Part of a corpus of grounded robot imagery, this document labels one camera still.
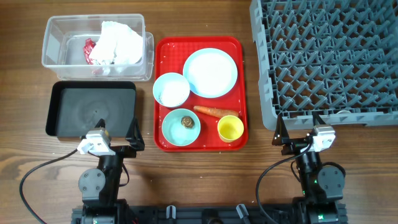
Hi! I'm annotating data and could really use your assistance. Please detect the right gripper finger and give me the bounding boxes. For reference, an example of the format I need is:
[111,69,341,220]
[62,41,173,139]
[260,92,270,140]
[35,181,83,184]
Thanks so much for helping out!
[272,114,289,146]
[312,111,326,126]

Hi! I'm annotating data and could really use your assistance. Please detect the mint green bowl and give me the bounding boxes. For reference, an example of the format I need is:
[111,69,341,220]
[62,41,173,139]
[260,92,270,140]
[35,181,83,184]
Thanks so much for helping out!
[161,108,201,147]

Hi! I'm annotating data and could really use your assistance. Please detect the yellow plastic cup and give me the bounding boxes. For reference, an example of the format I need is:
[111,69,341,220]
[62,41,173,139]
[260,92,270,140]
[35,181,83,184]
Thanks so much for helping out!
[217,115,244,142]

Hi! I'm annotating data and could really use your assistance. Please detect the brown food scrap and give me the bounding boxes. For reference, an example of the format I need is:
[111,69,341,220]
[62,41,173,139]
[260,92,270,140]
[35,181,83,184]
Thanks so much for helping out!
[181,116,195,129]

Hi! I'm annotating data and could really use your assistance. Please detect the light blue bowl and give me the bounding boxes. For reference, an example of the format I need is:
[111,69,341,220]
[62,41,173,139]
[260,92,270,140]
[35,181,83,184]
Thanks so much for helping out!
[152,72,190,108]

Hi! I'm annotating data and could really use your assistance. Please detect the orange carrot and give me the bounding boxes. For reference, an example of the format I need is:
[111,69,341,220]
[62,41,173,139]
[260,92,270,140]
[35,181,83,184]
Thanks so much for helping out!
[193,106,239,118]

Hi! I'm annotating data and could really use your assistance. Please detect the white rice pile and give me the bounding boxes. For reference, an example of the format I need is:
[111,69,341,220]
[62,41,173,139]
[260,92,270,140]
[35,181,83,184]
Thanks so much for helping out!
[159,82,186,107]

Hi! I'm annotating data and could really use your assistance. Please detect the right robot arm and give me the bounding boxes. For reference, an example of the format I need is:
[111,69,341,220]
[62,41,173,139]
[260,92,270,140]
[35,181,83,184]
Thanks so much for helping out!
[272,113,346,223]

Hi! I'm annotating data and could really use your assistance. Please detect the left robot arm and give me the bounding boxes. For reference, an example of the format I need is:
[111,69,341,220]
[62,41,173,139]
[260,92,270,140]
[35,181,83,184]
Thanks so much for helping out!
[71,118,145,224]

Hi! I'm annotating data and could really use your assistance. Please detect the grey dishwasher rack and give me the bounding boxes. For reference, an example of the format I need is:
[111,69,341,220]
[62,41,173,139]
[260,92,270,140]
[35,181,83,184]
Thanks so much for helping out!
[249,0,397,130]

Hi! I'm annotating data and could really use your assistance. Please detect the clear plastic waste bin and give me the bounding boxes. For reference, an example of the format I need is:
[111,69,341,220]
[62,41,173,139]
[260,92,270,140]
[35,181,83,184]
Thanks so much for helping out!
[42,14,155,82]

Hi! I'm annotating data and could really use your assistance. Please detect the black rectangular tray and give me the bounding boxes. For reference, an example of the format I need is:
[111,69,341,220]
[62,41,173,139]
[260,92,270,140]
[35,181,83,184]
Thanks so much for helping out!
[45,81,136,138]

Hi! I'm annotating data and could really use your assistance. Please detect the red serving tray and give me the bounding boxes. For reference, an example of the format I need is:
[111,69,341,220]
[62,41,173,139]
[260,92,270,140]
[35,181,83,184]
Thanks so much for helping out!
[153,36,248,152]

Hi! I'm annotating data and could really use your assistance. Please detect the red crumpled wrapper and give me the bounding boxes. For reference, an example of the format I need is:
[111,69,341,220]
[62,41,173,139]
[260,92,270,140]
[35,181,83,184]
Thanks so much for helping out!
[83,38,96,65]

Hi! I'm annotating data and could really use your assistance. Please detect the crumpled white paper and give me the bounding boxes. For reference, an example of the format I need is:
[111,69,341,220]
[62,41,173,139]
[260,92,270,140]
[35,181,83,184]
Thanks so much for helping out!
[88,21,144,65]

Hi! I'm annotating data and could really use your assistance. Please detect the large light blue plate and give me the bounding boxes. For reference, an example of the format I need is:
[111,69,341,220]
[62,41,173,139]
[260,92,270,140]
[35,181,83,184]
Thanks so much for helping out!
[182,48,238,98]

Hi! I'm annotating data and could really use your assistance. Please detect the right black cable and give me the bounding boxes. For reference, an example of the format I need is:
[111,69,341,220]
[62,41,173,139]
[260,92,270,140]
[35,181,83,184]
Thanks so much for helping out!
[255,136,313,224]

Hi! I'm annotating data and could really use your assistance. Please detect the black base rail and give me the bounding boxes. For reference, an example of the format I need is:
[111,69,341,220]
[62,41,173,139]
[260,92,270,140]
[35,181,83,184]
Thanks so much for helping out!
[70,203,348,224]

